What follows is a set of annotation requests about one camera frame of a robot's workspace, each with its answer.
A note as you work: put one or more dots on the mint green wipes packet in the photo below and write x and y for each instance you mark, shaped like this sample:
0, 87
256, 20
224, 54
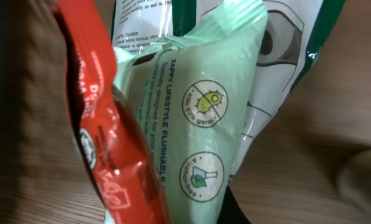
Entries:
187, 69

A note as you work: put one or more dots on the red Nescafe coffee sachet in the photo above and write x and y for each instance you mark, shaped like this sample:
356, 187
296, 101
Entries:
110, 142

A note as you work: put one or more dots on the green 3M gloves packet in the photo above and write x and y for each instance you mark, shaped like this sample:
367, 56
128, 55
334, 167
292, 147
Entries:
295, 32

